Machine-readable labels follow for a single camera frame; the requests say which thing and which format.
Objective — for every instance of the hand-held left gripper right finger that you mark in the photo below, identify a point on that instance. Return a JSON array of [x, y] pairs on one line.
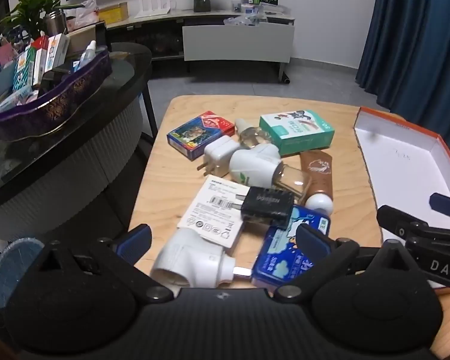
[[312, 238]]

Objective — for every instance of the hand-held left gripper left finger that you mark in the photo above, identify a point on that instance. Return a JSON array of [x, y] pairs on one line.
[[135, 237]]

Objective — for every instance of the blue cartoon tissue pack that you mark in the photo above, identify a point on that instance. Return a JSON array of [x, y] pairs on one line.
[[281, 251]]

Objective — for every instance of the orange-rimmed white cardboard box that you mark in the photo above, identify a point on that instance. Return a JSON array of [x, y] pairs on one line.
[[397, 165]]

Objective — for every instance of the white plain mosquito repellent heater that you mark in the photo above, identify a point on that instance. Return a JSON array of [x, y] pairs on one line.
[[191, 258]]

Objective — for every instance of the brown tube with white cap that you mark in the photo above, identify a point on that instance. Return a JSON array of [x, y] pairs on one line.
[[317, 172]]

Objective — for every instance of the white printed package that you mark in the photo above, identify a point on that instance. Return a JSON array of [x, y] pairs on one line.
[[210, 213]]

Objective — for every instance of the white leaf-marked mosquito repellent heater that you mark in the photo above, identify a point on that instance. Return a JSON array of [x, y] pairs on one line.
[[255, 165]]

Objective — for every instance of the green face mask box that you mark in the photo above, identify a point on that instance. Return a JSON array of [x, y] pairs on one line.
[[296, 135]]

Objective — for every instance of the clear liquid refill bottle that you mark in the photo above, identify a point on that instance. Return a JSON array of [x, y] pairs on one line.
[[253, 137]]

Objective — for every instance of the blue red playing card box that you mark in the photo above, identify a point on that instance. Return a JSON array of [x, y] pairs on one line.
[[198, 135]]

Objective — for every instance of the black charger plug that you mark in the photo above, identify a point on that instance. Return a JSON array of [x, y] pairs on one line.
[[266, 204]]

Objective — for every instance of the white charger plug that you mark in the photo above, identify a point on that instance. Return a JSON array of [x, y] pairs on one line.
[[217, 153]]

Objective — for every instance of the trash bin with blue bag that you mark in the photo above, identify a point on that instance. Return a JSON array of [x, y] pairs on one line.
[[11, 270]]

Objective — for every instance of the purple patterned tray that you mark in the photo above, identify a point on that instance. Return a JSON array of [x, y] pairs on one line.
[[60, 101]]

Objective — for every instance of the blue curtain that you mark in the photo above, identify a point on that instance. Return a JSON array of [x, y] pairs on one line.
[[416, 45]]

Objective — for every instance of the clear spray bottle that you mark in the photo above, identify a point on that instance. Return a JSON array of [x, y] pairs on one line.
[[87, 54]]

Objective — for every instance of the green blue patterned box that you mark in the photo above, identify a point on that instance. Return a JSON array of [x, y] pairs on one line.
[[24, 71]]

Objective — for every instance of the red white medicine box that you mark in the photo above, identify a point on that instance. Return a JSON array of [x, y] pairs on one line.
[[39, 60]]

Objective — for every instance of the white orange medicine box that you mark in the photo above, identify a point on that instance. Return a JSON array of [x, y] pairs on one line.
[[58, 50]]

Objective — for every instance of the pale blue box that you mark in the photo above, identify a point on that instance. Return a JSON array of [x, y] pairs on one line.
[[0, 86]]

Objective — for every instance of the white television cabinet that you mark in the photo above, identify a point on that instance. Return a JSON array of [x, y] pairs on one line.
[[236, 43]]

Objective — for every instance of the pink packet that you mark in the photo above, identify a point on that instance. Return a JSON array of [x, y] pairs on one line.
[[5, 54]]

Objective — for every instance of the yellow box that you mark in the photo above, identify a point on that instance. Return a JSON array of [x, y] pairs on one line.
[[112, 13]]

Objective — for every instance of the white router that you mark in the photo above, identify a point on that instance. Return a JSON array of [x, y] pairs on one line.
[[153, 9]]

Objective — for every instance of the stainless steel tumbler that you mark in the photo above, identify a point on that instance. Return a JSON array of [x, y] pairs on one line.
[[55, 22]]

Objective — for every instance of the clear plastic bag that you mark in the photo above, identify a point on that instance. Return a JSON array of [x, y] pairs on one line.
[[243, 19]]

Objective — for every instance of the white plastic bag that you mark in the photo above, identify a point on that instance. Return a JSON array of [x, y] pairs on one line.
[[84, 13]]

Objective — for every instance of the leafy green houseplant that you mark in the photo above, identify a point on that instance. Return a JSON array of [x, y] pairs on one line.
[[33, 7]]

